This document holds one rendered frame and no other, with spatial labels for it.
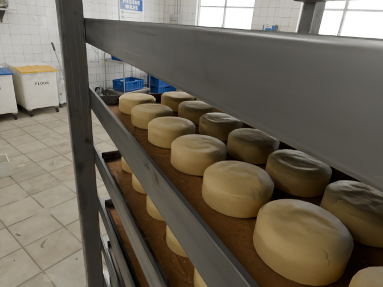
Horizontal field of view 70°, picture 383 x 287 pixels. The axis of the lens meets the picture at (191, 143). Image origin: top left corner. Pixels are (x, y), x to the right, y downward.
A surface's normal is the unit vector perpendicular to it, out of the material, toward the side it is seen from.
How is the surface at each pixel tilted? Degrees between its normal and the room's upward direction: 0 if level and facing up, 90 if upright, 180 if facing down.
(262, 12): 90
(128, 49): 90
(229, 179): 0
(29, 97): 92
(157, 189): 90
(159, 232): 0
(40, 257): 0
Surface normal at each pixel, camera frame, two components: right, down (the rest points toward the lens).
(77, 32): 0.47, 0.38
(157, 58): -0.88, 0.13
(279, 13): -0.63, 0.26
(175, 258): 0.07, -0.91
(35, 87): 0.72, 0.34
